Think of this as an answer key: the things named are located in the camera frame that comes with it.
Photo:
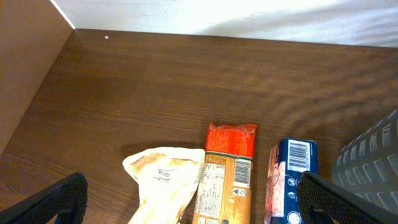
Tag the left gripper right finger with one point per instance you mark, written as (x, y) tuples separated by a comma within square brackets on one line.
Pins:
[(321, 201)]

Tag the blue cardboard box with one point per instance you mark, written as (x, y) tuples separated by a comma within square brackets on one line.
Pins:
[(289, 158)]

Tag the grey plastic basket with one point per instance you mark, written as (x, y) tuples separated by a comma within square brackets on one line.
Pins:
[(367, 166)]

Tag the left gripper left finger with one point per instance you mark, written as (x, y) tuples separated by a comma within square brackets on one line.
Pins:
[(65, 200)]

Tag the orange pasta packet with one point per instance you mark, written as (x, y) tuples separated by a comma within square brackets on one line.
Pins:
[(224, 192)]

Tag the beige snack bag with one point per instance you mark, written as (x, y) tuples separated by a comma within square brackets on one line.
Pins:
[(167, 177)]

